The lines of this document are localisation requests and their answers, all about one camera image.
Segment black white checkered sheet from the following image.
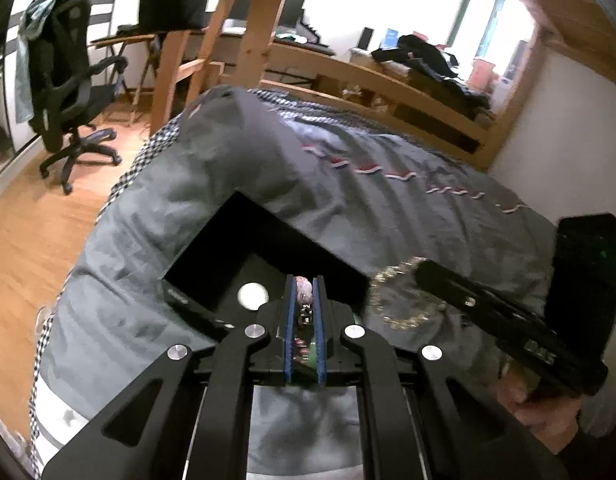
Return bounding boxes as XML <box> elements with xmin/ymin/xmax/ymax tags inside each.
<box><xmin>30</xmin><ymin>107</ymin><xmax>189</xmax><ymax>480</ymax></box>

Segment black monitor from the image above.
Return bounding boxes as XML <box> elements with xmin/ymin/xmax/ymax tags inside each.
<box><xmin>228</xmin><ymin>0</ymin><xmax>307</xmax><ymax>30</ymax></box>

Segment pink beaded bracelet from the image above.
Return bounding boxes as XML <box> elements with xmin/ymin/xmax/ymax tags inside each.
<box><xmin>294</xmin><ymin>276</ymin><xmax>316</xmax><ymax>361</ymax></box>

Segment pile of dark clothes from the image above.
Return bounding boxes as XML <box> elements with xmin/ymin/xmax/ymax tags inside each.
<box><xmin>370</xmin><ymin>32</ymin><xmax>493</xmax><ymax>111</ymax></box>

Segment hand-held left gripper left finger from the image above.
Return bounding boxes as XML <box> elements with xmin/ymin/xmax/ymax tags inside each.
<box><xmin>40</xmin><ymin>274</ymin><xmax>295</xmax><ymax>480</ymax></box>

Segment light blue garment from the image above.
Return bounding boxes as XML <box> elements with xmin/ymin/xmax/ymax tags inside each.
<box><xmin>14</xmin><ymin>0</ymin><xmax>84</xmax><ymax>123</ymax></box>

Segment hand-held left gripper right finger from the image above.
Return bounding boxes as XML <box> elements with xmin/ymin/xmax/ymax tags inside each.
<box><xmin>314</xmin><ymin>275</ymin><xmax>563</xmax><ymax>480</ymax></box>

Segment black office chair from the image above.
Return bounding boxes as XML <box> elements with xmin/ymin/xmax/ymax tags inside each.
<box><xmin>27</xmin><ymin>0</ymin><xmax>130</xmax><ymax>196</ymax></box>

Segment person's right hand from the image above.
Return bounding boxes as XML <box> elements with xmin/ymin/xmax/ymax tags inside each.
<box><xmin>495</xmin><ymin>367</ymin><xmax>583</xmax><ymax>442</ymax></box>

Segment white slipper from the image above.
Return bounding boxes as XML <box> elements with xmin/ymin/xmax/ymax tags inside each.
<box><xmin>34</xmin><ymin>306</ymin><xmax>55</xmax><ymax>346</ymax></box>

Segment wooden folding table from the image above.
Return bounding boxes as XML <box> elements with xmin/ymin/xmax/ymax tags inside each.
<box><xmin>90</xmin><ymin>30</ymin><xmax>161</xmax><ymax>126</ymax></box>

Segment wooden ladder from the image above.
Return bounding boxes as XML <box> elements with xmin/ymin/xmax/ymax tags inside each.
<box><xmin>185</xmin><ymin>0</ymin><xmax>253</xmax><ymax>97</ymax></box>

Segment gold bead bracelet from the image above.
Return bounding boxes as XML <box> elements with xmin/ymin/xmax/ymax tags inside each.
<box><xmin>366</xmin><ymin>256</ymin><xmax>441</xmax><ymax>332</ymax></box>

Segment white round pendant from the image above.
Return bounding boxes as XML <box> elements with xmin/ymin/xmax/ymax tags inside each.
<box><xmin>238</xmin><ymin>282</ymin><xmax>267</xmax><ymax>310</ymax></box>

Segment grey striped blanket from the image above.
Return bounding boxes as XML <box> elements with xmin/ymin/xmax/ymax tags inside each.
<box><xmin>34</xmin><ymin>87</ymin><xmax>593</xmax><ymax>480</ymax></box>

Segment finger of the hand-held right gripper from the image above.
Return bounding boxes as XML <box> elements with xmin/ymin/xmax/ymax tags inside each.
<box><xmin>416</xmin><ymin>258</ymin><xmax>503</xmax><ymax>333</ymax></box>

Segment black jewelry box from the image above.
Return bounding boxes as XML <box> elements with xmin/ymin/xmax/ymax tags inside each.
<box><xmin>161</xmin><ymin>190</ymin><xmax>371</xmax><ymax>343</ymax></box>

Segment wooden loft bed frame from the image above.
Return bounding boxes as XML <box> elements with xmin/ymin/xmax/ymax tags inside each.
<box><xmin>152</xmin><ymin>0</ymin><xmax>616</xmax><ymax>172</ymax></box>

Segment red container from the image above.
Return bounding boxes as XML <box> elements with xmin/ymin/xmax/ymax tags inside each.
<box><xmin>468</xmin><ymin>57</ymin><xmax>498</xmax><ymax>92</ymax></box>

